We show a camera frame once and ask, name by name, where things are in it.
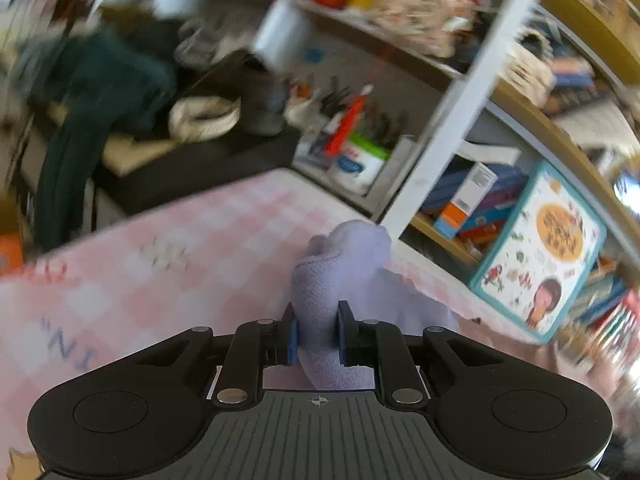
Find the red tassel ornament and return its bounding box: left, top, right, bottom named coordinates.
left=324, top=84, right=373, bottom=157

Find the purple and pink sweater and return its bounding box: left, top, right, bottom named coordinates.
left=266, top=221, right=620, bottom=399

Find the white usmile box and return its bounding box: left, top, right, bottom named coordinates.
left=434, top=162, right=498, bottom=240

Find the cream quilted pearl handbag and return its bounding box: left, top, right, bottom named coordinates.
left=500, top=27, right=556, bottom=108

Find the white tub pen holder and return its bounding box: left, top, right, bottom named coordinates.
left=328, top=133, right=390, bottom=196

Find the teal children's character book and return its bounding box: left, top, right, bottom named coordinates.
left=469, top=162, right=608, bottom=342

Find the floral fabric bag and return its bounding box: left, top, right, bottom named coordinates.
left=367, top=0, right=491, bottom=58

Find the white wooden bookshelf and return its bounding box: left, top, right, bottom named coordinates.
left=98, top=0, right=640, bottom=311

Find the black leather shoe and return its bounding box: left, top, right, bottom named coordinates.
left=195, top=49, right=290, bottom=136

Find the pink checkered table mat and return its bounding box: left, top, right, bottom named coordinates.
left=0, top=167, right=551, bottom=480

